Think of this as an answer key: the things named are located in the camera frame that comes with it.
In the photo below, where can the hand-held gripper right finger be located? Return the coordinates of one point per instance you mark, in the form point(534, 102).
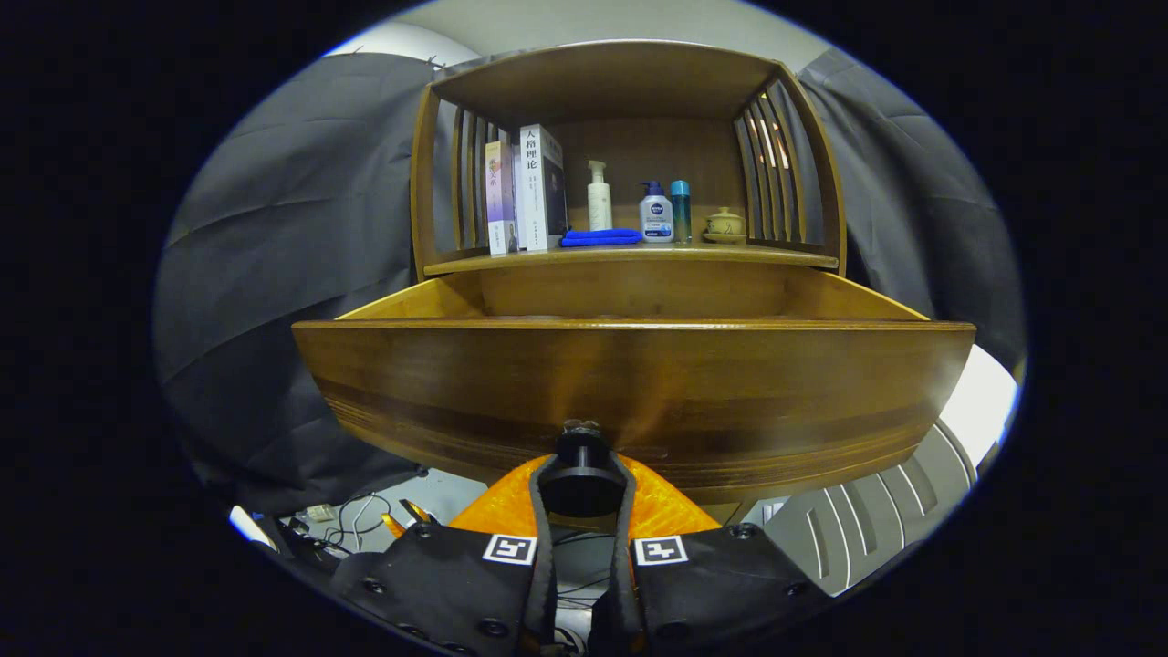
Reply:
point(623, 566)

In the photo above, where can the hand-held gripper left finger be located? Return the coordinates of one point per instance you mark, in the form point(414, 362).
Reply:
point(545, 584)

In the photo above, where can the wooden drawer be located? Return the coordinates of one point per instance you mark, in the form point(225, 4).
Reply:
point(639, 383)

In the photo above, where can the wooden countertop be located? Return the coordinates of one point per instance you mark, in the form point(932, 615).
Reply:
point(639, 255)

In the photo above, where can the wooden cabinet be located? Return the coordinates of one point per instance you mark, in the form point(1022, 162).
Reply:
point(657, 146)

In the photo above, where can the white power strip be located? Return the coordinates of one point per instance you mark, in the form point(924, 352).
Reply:
point(320, 513)

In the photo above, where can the blue folded cloth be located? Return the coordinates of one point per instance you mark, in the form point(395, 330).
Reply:
point(598, 238)

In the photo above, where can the small white blue-pump bottle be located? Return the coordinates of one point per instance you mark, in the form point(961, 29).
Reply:
point(655, 219)

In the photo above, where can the teal bottle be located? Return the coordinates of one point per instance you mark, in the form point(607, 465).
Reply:
point(681, 214)

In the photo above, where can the beige lidded ceramic cup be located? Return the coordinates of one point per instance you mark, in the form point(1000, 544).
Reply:
point(724, 224)

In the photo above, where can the white pump bottle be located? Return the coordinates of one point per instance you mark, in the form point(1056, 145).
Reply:
point(599, 205)

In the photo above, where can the white book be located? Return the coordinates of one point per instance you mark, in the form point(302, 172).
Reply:
point(531, 201)

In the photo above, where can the purple book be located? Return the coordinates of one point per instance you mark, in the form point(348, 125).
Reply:
point(500, 201)

